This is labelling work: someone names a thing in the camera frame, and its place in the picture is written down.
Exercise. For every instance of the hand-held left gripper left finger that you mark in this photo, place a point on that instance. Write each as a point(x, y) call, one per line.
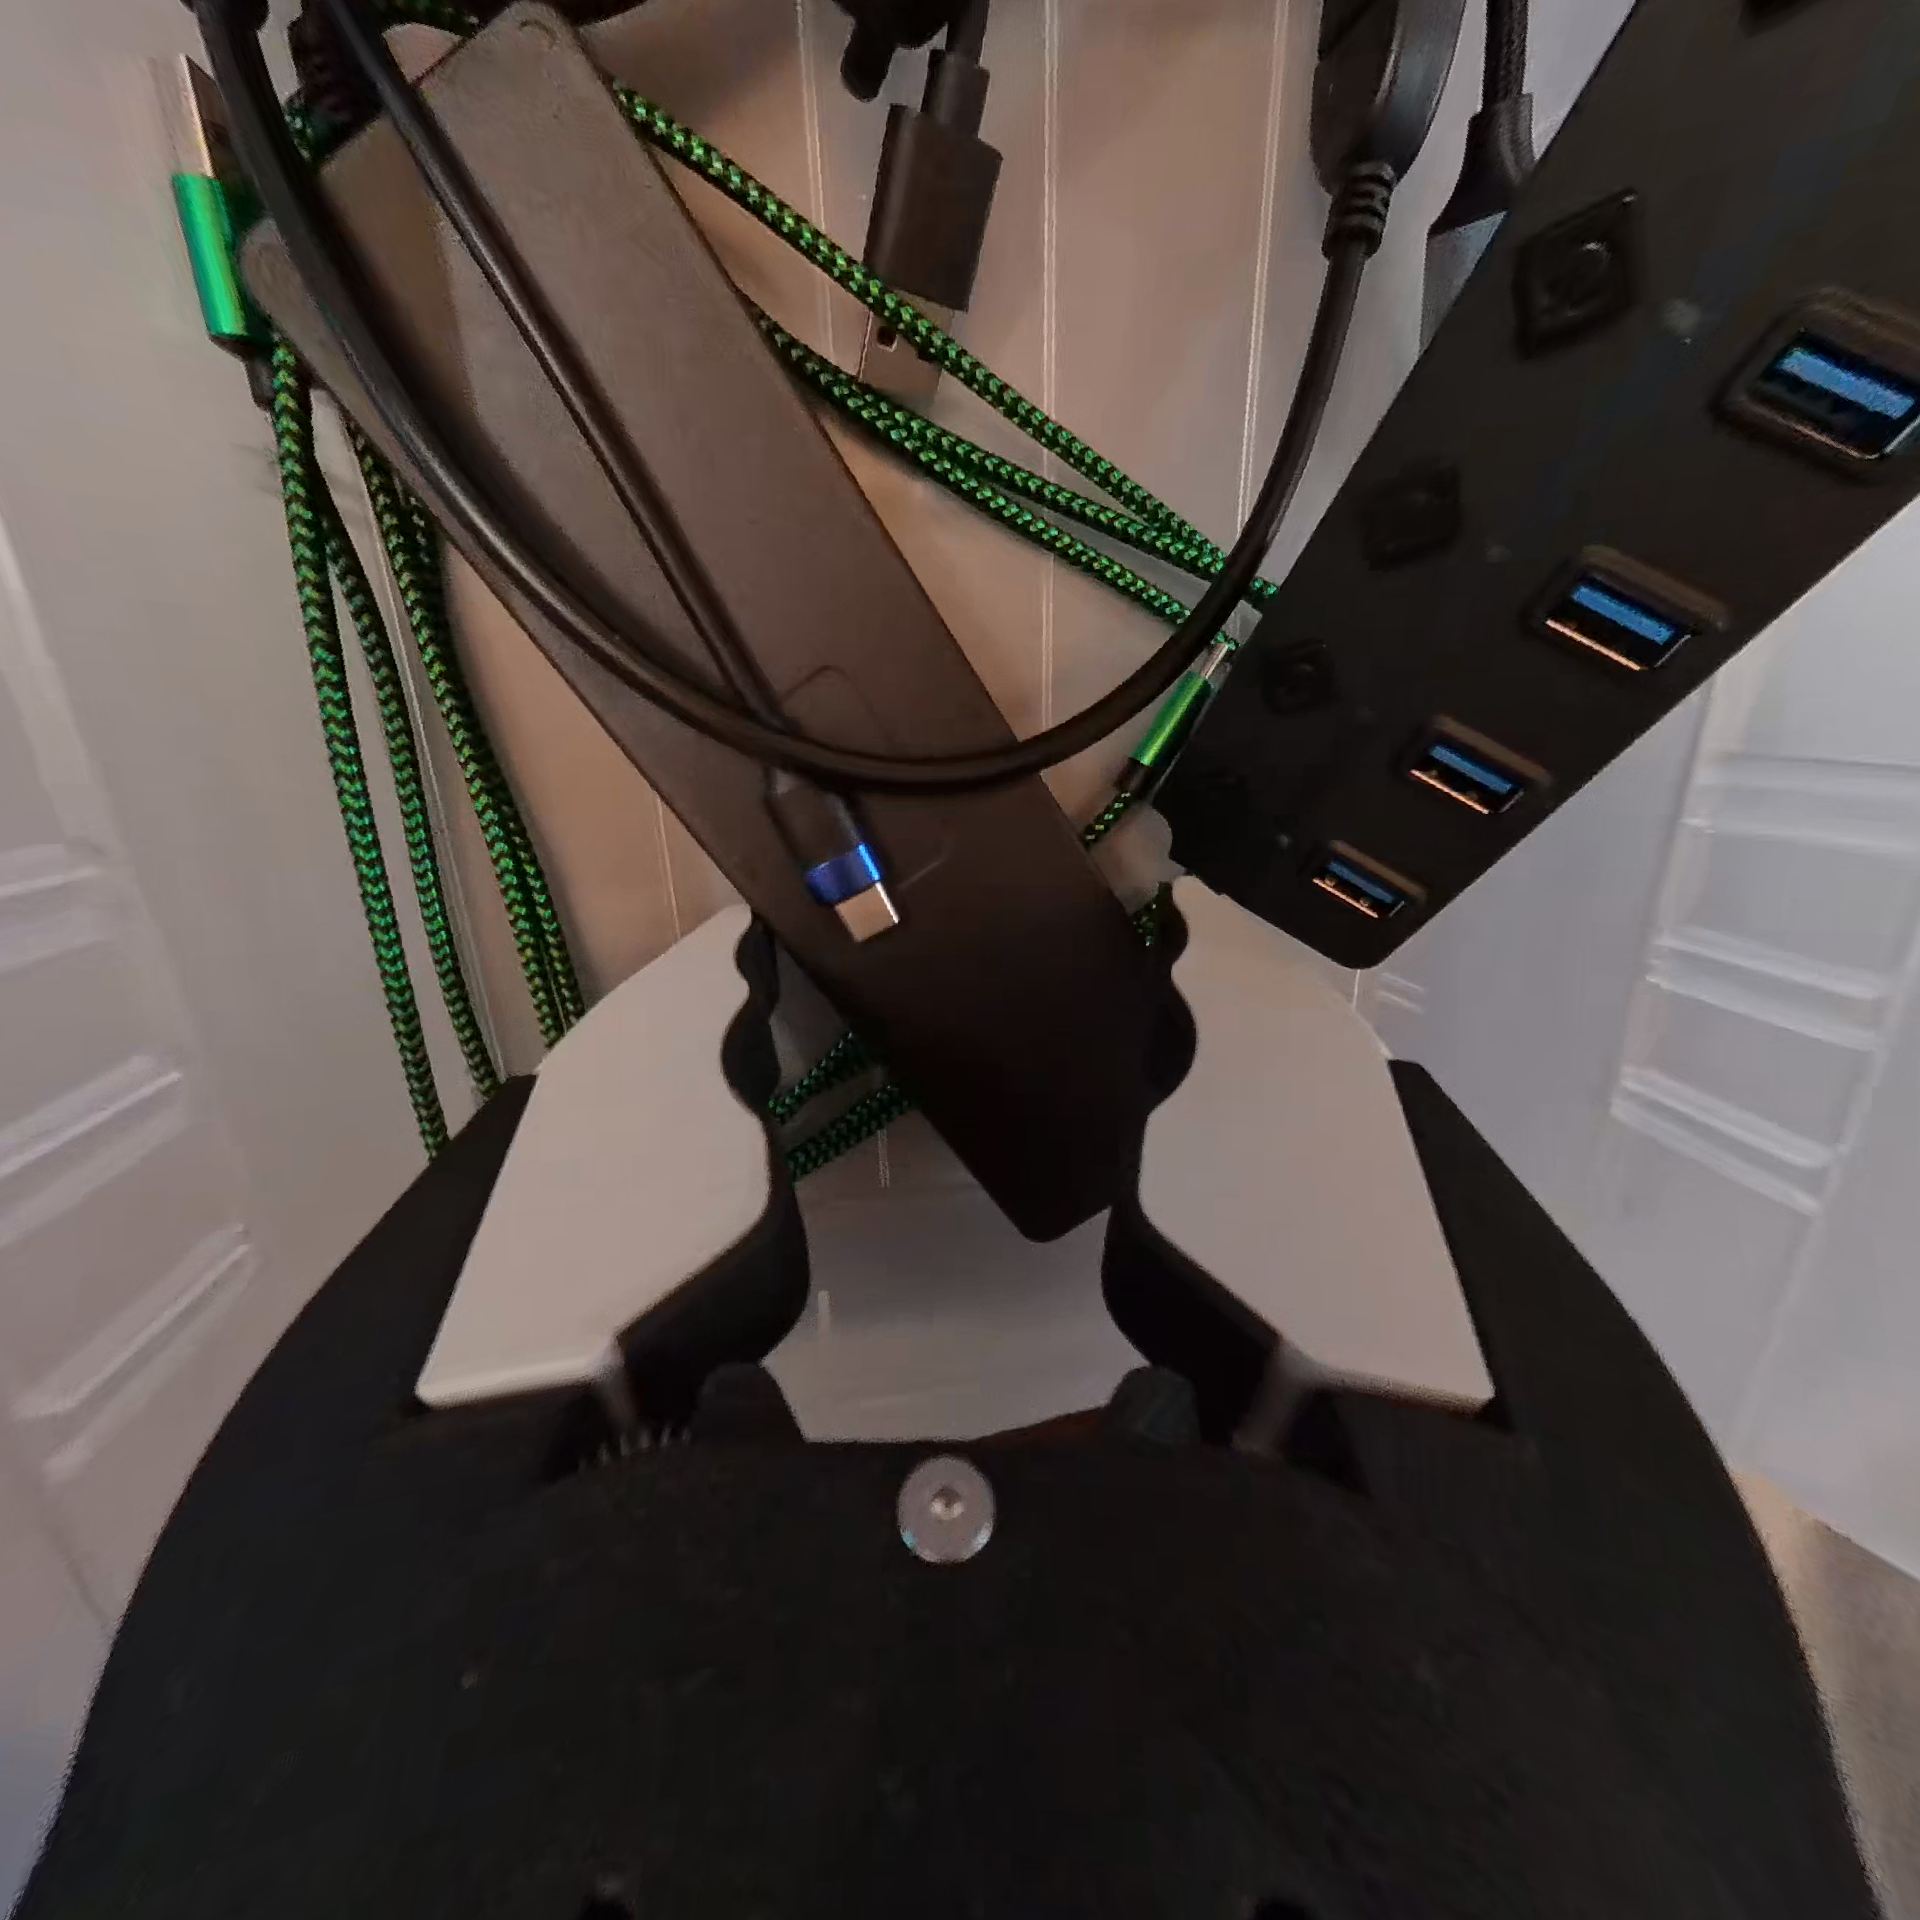
point(629, 1200)

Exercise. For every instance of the clear plastic container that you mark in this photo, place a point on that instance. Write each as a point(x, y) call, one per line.
point(148, 750)

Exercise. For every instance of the black usb hub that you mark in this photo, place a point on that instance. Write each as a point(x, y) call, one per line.
point(704, 450)
point(1650, 450)

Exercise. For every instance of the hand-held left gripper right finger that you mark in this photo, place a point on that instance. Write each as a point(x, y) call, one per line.
point(1305, 1200)

